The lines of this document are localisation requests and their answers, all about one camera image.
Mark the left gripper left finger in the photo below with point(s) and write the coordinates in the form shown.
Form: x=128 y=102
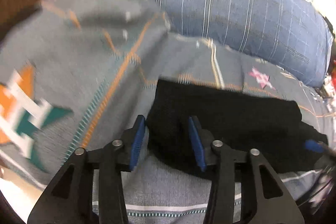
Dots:
x=88 y=186

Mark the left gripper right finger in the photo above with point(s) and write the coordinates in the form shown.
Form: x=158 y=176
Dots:
x=264 y=198

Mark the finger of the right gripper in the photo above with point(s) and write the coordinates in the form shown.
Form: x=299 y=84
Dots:
x=314 y=146

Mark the black pants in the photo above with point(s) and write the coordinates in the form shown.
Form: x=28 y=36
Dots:
x=273 y=126

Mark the grey patterned bed sheet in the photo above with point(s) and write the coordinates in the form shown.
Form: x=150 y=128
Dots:
x=77 y=73

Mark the blue plaid pillow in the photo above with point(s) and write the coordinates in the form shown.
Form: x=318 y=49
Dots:
x=289 y=33

